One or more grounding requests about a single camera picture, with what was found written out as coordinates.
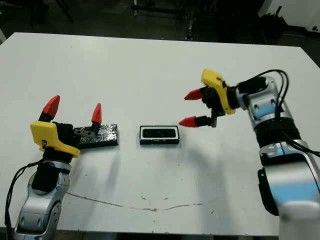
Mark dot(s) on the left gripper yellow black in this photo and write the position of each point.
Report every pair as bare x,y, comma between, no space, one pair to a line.
45,135

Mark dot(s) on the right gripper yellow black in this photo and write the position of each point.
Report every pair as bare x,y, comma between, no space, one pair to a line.
222,97

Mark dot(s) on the shiny black box lid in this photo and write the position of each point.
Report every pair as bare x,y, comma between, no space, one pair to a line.
106,136

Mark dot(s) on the small black camera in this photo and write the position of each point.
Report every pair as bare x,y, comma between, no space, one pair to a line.
160,133

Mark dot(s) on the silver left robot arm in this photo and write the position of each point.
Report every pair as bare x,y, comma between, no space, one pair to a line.
37,212

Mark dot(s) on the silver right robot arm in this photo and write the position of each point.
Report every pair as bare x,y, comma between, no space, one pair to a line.
287,180

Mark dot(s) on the black box with white lining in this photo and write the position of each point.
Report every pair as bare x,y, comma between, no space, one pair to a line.
160,142

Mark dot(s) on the black slanted stand leg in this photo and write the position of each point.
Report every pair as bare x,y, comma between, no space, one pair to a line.
66,12

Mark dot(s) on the white side desk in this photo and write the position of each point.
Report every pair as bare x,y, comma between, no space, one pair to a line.
2,35

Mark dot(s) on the small black floor object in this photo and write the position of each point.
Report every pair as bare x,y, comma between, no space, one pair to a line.
313,28

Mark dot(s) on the shiny metal post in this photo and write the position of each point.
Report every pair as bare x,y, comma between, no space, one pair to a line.
190,27

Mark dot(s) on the black wheeled frame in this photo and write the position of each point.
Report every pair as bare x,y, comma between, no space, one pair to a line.
162,12

